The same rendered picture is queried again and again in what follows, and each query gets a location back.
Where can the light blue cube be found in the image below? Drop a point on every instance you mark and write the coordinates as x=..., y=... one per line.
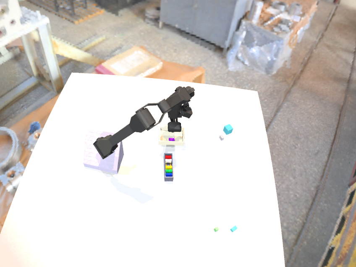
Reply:
x=228, y=129

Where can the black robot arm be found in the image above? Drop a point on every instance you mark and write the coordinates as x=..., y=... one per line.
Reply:
x=143, y=119

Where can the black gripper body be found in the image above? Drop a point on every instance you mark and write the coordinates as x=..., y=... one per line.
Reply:
x=174, y=126

